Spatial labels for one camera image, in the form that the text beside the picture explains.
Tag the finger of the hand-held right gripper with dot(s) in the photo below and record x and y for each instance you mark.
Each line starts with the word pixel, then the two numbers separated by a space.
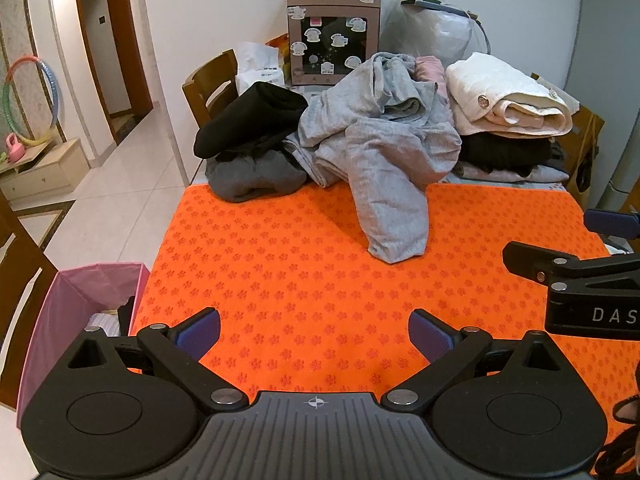
pixel 530 260
pixel 607 222

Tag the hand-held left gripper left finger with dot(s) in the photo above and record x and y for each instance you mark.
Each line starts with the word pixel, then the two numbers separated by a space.
pixel 199 334

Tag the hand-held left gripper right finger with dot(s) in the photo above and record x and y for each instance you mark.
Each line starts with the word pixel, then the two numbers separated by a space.
pixel 431 336

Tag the light grey folded cloth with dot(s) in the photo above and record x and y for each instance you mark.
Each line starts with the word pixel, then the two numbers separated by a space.
pixel 540 174

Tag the striped cloth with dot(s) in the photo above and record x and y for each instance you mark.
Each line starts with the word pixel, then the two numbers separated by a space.
pixel 102 322

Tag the black folded garment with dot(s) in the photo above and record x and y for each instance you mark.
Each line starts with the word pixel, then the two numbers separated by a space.
pixel 500 152

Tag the orange flower-patterned mat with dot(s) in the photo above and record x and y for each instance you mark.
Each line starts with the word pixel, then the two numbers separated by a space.
pixel 300 270

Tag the pink fabric laundry basket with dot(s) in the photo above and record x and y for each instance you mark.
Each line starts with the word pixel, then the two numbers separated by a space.
pixel 65 305

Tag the dark grey garment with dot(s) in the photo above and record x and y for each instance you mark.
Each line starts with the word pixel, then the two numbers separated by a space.
pixel 250 180

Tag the white quilted jacket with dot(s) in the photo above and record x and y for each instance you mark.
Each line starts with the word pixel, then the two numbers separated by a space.
pixel 500 90

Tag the light grey sweatshirt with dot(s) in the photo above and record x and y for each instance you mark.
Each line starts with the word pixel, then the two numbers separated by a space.
pixel 385 160

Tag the dark wooden chair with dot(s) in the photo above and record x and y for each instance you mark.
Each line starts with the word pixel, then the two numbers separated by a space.
pixel 25 270

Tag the pink garment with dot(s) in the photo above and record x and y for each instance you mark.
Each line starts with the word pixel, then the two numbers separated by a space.
pixel 430 70

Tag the low beige cabinet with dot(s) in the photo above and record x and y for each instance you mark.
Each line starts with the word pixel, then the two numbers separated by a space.
pixel 45 170

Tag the translucent plastic bag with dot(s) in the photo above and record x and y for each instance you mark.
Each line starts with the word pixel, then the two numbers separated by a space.
pixel 440 30

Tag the pink toy kettlebell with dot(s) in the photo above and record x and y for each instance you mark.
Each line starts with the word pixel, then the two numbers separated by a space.
pixel 14 149

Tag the white paper bag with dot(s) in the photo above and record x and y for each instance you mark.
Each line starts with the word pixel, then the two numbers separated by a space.
pixel 257 72

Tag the multicoloured hula hoop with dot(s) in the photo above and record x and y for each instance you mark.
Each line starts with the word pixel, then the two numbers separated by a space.
pixel 50 85

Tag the pink water dispenser with stickers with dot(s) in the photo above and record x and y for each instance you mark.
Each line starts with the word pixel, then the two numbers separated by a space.
pixel 330 10

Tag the brown wooden door frame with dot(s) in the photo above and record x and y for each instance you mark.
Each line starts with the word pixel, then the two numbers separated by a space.
pixel 135 60

